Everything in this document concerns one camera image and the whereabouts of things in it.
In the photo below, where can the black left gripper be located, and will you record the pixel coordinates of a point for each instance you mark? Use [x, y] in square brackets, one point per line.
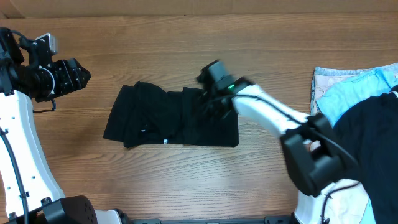
[65, 78]

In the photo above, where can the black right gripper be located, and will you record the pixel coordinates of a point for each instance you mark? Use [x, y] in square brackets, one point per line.
[210, 101]

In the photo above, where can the black polo shirt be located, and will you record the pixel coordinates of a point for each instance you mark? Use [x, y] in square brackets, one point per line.
[146, 114]

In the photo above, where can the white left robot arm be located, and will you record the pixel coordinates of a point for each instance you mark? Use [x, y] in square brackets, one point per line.
[32, 193]

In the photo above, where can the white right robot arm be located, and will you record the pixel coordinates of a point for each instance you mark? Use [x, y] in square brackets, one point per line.
[313, 156]

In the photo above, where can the pale pink garment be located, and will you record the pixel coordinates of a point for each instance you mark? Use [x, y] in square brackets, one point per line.
[347, 206]

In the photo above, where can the light blue garment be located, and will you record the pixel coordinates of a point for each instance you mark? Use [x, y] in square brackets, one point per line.
[340, 97]

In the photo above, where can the dark navy garment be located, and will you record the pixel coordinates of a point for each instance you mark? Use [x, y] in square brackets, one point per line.
[368, 131]

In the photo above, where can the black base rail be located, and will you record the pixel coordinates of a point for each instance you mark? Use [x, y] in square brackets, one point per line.
[211, 221]

